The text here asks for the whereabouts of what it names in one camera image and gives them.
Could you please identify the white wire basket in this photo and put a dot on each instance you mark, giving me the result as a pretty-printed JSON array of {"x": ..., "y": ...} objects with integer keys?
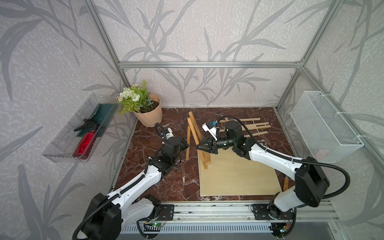
[{"x": 323, "y": 127}]

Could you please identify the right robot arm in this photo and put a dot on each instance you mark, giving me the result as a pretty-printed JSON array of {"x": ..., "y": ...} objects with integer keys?
[{"x": 311, "y": 182}]

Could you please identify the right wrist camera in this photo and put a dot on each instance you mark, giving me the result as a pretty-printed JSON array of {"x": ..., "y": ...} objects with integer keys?
[{"x": 211, "y": 128}]

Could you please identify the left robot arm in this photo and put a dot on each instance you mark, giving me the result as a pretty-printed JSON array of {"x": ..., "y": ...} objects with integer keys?
[{"x": 108, "y": 214}]

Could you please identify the blue hand rake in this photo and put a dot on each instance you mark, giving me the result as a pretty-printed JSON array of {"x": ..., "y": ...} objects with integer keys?
[{"x": 286, "y": 183}]

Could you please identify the clear plastic wall bin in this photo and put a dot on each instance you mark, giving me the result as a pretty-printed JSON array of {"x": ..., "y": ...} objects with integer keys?
[{"x": 78, "y": 139}]

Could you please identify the wooden board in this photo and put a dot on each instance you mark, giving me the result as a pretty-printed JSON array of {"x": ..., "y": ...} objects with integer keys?
[{"x": 230, "y": 175}]

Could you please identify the red spray bottle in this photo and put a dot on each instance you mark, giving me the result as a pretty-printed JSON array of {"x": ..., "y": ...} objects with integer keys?
[{"x": 84, "y": 147}]

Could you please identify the pink item in basket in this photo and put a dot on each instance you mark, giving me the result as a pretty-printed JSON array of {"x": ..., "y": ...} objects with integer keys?
[{"x": 321, "y": 154}]

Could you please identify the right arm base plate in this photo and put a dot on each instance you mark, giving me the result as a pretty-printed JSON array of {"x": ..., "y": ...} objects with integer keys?
[{"x": 261, "y": 211}]

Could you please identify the wooden easel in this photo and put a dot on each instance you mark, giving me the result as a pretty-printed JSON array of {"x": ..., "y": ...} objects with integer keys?
[
  {"x": 255, "y": 126},
  {"x": 193, "y": 130}
]

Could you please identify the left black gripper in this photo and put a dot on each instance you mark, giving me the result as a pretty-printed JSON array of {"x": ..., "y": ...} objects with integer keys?
[{"x": 182, "y": 142}]

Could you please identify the aluminium cage frame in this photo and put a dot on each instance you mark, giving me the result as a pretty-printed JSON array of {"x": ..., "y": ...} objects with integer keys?
[{"x": 299, "y": 66}]

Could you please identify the green trowel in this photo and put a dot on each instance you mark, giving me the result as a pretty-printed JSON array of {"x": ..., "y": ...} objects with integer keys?
[{"x": 103, "y": 115}]

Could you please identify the potted flower plant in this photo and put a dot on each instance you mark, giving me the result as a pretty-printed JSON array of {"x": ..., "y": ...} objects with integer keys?
[{"x": 146, "y": 106}]

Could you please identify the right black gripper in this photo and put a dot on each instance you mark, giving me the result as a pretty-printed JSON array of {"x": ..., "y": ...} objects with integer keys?
[{"x": 207, "y": 145}]

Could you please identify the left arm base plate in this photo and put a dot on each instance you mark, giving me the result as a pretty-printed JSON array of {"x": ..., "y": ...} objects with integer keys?
[{"x": 163, "y": 212}]

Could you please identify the aluminium front rail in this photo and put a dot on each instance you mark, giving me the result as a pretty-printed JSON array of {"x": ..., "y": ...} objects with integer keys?
[{"x": 237, "y": 218}]

